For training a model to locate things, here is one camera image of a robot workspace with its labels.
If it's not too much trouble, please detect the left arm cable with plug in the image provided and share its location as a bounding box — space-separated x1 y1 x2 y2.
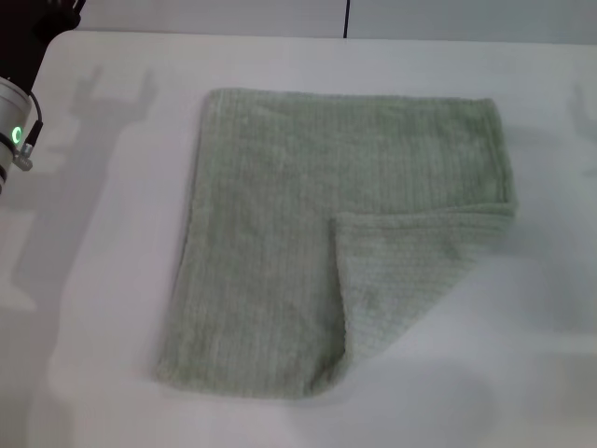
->
15 91 47 172

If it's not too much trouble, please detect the light green ribbed towel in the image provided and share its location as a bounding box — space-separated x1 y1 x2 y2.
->
152 87 521 402

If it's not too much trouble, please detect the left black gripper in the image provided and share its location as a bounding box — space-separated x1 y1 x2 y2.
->
0 0 84 94

